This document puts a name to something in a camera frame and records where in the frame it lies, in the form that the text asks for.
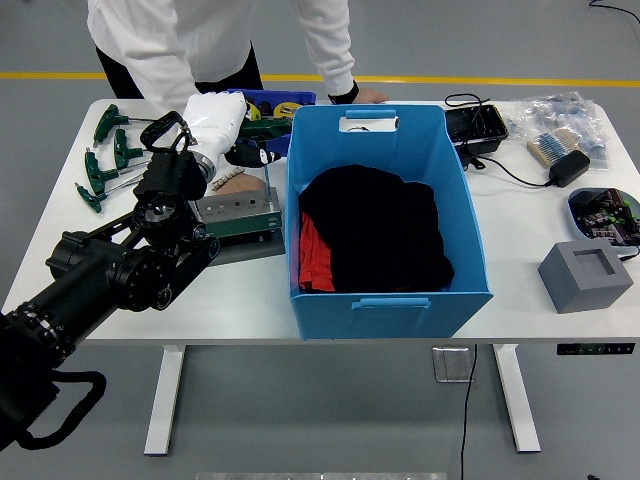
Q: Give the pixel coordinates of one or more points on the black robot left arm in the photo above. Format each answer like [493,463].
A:
[100,270]

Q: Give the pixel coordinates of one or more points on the black plastic tray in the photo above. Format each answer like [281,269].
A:
[475,125]

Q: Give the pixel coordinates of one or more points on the resistor tape strip bundle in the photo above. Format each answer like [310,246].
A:
[550,147]

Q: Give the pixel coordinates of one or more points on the large blue folding box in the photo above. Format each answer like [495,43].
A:
[390,320]

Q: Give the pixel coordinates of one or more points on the small dark blue bin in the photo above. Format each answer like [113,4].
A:
[280,95]

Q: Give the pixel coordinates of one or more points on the person's right hand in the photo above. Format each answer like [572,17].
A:
[242,186]

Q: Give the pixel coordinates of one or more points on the light blue plate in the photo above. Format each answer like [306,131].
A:
[572,215]

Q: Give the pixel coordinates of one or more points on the red cloth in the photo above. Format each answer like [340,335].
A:
[315,255]

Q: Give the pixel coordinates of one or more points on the brown spool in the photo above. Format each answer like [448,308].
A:
[265,108]

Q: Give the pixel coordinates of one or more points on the black power adapter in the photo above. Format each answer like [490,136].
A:
[570,169]

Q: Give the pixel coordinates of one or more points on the black cloth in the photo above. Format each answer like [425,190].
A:
[375,225]

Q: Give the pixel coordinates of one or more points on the person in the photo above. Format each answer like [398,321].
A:
[200,35]

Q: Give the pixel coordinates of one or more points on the person's left forearm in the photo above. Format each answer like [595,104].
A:
[332,65]

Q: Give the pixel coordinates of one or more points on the white table leg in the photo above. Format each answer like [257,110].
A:
[515,400]
[167,400]

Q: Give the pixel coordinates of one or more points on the grey foam block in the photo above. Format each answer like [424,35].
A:
[585,295]

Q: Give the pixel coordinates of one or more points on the metal floor socket plate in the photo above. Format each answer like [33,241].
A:
[452,365]

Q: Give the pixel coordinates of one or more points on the green silver SATA tool stand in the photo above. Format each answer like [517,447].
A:
[240,222]

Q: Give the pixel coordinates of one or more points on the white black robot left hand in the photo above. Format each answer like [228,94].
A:
[215,120]

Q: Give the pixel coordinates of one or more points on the clear bags of components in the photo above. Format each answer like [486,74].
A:
[560,112]

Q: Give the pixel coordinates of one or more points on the person's left hand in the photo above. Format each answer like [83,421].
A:
[370,96]

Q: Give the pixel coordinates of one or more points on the yellow tape measure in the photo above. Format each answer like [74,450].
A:
[286,109]

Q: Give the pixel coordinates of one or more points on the black table control panel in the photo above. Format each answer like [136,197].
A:
[595,349]

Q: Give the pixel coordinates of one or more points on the black wristband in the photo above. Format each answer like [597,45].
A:
[345,95]

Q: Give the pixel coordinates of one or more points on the pile of electronic parts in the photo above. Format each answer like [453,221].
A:
[605,215]

